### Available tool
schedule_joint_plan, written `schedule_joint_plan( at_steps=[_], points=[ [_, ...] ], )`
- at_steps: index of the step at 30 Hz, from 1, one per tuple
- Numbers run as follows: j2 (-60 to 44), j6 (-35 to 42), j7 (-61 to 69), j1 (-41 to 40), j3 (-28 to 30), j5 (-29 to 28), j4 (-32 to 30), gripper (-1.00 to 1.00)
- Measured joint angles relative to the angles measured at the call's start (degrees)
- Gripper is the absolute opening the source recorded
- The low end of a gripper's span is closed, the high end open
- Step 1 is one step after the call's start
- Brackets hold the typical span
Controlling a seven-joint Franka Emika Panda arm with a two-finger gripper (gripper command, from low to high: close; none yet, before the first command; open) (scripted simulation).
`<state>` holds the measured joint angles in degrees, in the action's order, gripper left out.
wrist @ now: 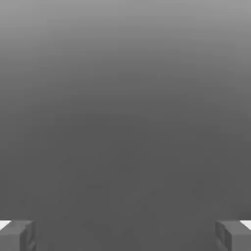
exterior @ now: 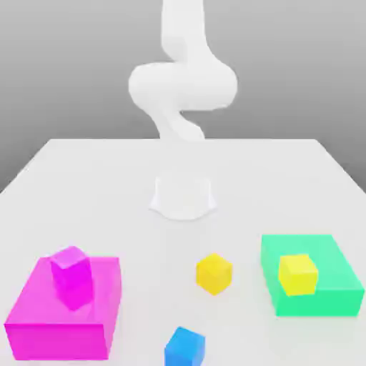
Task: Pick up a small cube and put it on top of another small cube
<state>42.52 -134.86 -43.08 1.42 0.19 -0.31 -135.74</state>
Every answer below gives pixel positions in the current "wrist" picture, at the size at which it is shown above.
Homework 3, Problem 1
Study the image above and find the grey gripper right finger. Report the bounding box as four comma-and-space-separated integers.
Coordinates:
214, 220, 251, 251

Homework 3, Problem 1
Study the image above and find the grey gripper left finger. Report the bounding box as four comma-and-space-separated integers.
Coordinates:
0, 220, 37, 251

